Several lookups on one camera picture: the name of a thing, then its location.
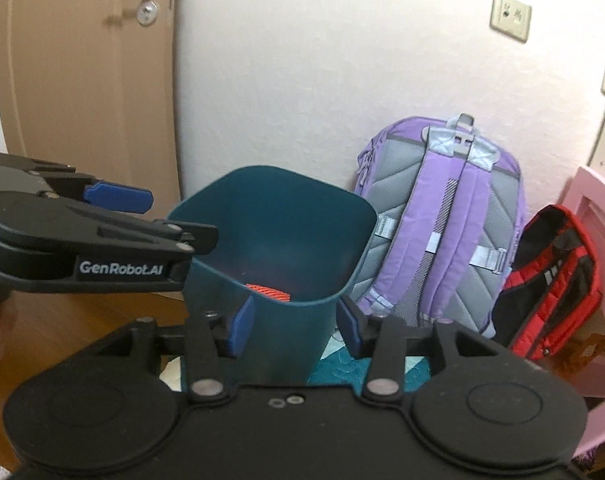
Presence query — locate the pink wooden furniture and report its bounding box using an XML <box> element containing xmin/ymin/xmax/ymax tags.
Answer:
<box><xmin>557</xmin><ymin>165</ymin><xmax>605</xmax><ymax>458</ymax></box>

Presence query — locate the person's left hand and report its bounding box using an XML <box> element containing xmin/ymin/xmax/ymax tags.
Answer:
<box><xmin>0</xmin><ymin>304</ymin><xmax>20</xmax><ymax>379</ymax></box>

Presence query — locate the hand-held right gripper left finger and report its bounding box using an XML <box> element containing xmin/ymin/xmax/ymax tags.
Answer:
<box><xmin>89</xmin><ymin>297</ymin><xmax>257</xmax><ymax>403</ymax></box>

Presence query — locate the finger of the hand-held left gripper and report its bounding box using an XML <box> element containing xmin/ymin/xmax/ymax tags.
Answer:
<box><xmin>82</xmin><ymin>207</ymin><xmax>220</xmax><ymax>257</ymax></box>
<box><xmin>0</xmin><ymin>152</ymin><xmax>154</xmax><ymax>213</ymax></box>

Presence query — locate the orange printed bag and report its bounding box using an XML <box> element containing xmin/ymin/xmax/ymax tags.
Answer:
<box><xmin>561</xmin><ymin>333</ymin><xmax>605</xmax><ymax>377</ymax></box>

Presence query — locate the dark patterned cloth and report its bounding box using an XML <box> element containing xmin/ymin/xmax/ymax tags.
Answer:
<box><xmin>571</xmin><ymin>447</ymin><xmax>601</xmax><ymax>478</ymax></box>

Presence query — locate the orange ribbed wrapper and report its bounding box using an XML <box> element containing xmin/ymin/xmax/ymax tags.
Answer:
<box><xmin>245</xmin><ymin>283</ymin><xmax>291</xmax><ymax>302</ymax></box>

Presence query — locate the teal plastic waste bin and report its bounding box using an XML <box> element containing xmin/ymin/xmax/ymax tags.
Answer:
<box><xmin>165</xmin><ymin>164</ymin><xmax>379</xmax><ymax>384</ymax></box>

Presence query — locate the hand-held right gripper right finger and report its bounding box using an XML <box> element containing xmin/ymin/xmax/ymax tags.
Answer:
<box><xmin>336</xmin><ymin>297</ymin><xmax>514</xmax><ymax>404</ymax></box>

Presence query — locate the teal patterned mat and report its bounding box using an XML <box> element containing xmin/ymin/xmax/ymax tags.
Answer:
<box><xmin>161</xmin><ymin>339</ymin><xmax>434</xmax><ymax>397</ymax></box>

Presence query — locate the red black backpack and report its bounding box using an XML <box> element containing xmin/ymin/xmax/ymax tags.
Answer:
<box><xmin>491</xmin><ymin>204</ymin><xmax>605</xmax><ymax>362</ymax></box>

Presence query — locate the beige wall socket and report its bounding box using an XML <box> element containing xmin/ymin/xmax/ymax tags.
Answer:
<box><xmin>489</xmin><ymin>0</ymin><xmax>533</xmax><ymax>44</ymax></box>

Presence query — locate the brown wooden door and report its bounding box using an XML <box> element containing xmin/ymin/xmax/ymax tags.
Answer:
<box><xmin>0</xmin><ymin>0</ymin><xmax>186</xmax><ymax>221</ymax></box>

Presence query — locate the purple grey backpack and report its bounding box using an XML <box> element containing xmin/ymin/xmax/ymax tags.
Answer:
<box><xmin>353</xmin><ymin>113</ymin><xmax>529</xmax><ymax>339</ymax></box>

